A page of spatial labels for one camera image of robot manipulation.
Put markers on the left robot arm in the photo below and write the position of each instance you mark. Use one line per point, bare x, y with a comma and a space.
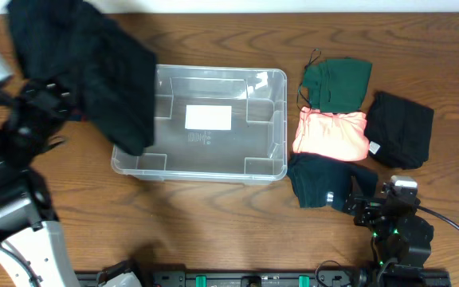
32, 243

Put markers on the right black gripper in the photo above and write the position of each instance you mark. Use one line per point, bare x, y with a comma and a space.
369, 210

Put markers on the coral pink folded garment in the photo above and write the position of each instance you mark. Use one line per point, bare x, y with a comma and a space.
334, 135

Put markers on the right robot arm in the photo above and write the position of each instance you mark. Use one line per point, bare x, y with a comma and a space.
399, 238

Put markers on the white label in bin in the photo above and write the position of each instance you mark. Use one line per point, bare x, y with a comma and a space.
208, 117

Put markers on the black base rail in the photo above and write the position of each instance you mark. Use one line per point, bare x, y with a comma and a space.
127, 273

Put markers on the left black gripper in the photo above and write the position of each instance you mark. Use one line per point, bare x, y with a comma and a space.
42, 104

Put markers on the dark green garment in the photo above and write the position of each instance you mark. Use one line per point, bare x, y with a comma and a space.
334, 85

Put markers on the dark teal folded garment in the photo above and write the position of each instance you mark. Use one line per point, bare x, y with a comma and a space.
314, 176

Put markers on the large black pants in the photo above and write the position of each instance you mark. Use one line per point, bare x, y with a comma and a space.
109, 73

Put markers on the clear plastic storage bin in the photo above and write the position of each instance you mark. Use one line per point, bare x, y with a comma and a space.
254, 151

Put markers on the black garment white tag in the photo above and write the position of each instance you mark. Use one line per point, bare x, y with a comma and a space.
399, 131

